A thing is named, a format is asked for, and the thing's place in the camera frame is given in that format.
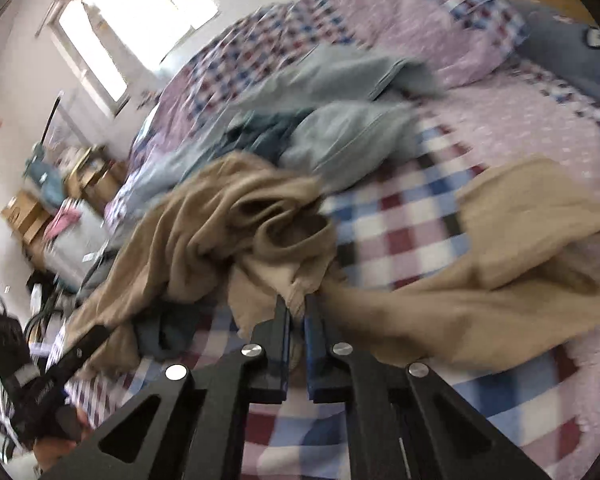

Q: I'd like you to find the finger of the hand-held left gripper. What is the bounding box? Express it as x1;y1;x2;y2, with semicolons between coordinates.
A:
43;324;114;387

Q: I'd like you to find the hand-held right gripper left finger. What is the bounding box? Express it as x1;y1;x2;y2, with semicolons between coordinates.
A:
40;295;293;480

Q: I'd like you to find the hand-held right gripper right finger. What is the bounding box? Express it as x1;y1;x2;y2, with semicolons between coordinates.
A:
304;294;551;480

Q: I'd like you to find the tan t-shirt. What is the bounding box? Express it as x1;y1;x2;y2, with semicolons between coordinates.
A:
65;152;600;377

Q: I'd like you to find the black clothes rack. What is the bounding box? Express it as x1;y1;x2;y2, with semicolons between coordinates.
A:
39;91;65;147

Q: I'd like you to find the person's left hand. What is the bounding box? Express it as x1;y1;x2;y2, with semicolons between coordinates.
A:
32;410;94;472

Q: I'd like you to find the cardboard box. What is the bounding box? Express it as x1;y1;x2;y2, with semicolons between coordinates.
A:
0;194;52;252

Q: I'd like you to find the pink cloth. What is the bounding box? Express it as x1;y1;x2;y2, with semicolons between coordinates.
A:
44;209;82;241

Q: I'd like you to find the teal bag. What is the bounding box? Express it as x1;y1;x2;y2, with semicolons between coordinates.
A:
24;159;64;212

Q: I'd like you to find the dark teal t-shirt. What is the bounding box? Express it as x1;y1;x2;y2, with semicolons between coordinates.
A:
132;110;306;361

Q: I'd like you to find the light grey-blue sweatshirt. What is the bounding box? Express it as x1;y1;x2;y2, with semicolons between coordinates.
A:
125;45;447;202

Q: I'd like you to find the checked and dotted duvet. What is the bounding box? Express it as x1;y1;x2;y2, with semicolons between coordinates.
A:
105;0;527;226

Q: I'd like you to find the blue-grey animal face pillow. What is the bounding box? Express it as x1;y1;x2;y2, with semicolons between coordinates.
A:
514;0;600;107

